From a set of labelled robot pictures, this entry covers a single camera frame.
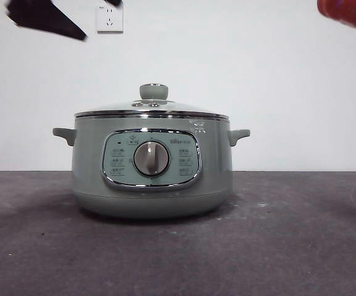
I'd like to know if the glass lid with green knob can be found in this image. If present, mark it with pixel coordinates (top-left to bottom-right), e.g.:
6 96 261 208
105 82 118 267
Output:
74 83 229 120

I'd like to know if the orange toy pumpkin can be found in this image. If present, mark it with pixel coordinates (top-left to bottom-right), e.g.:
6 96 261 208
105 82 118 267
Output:
317 0 356 31

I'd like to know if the green electric cooking pot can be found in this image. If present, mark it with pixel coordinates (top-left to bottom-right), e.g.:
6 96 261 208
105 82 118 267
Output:
52 115 251 220

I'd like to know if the white wall socket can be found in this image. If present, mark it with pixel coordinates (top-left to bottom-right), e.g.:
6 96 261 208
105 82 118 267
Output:
96 4 125 34

